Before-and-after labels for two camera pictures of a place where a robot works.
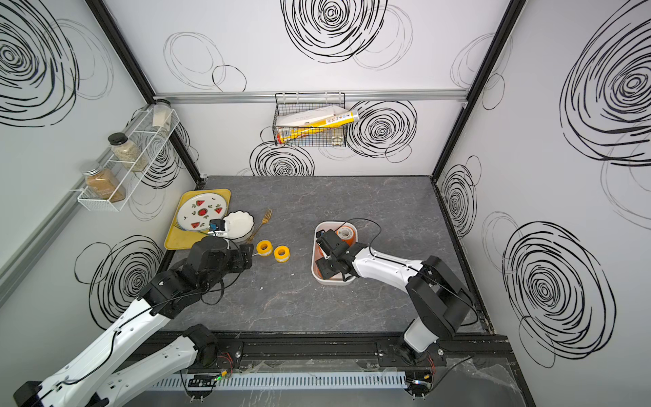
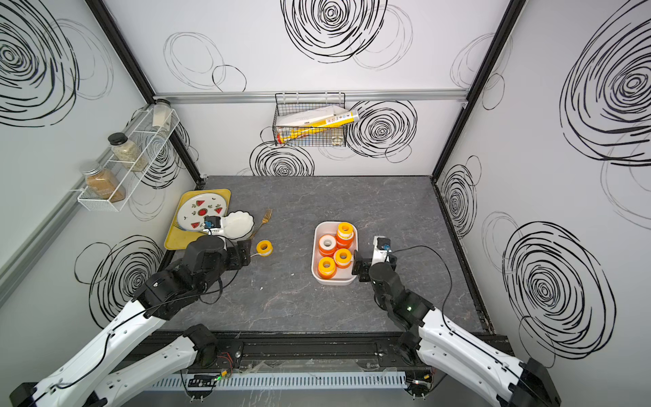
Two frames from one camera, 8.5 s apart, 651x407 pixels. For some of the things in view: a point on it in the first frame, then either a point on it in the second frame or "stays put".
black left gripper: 243,257 stays put
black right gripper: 324,269 to 359,263
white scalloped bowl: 238,225 stays put
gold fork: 264,220 stays put
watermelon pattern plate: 197,212 stays put
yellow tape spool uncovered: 281,253 to 345,235
